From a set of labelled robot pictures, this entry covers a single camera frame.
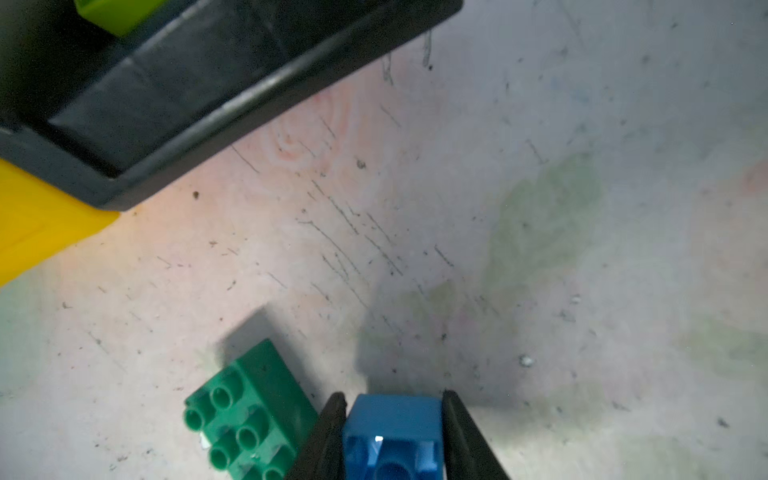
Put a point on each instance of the dark green lego brick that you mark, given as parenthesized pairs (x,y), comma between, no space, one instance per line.
(254,415)

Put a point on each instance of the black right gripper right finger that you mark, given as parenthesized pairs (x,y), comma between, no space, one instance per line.
(467,454)

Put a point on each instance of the lime lego brick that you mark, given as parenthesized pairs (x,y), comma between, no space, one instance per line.
(118,17)

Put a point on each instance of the black plastic bin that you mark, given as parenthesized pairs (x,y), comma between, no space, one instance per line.
(111,120)

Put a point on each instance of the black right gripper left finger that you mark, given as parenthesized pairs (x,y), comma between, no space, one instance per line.
(321,456)

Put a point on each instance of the blue lego brick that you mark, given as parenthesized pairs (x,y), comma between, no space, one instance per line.
(393,437)

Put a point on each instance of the yellow plastic bin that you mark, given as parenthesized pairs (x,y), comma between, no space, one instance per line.
(39,220)

